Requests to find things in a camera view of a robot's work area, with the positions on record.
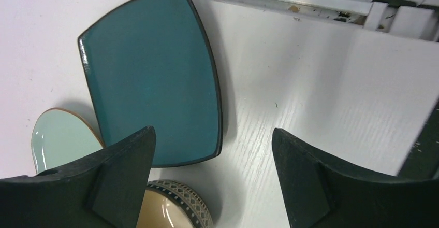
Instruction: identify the light blue floral round plate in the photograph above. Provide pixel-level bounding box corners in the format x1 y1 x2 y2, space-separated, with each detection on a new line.
31 108 105 174

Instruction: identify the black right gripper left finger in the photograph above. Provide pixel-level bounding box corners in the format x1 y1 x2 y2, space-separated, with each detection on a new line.
1 126 156 227

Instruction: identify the dark teal square plate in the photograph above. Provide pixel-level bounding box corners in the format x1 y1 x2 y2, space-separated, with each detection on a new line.
78 0 223 168

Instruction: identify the tan bowl with patterned rim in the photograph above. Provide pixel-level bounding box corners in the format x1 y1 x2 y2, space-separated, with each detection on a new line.
136 180 214 228

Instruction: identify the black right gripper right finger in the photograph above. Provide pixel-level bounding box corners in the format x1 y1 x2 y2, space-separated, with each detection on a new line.
272 128 438 227

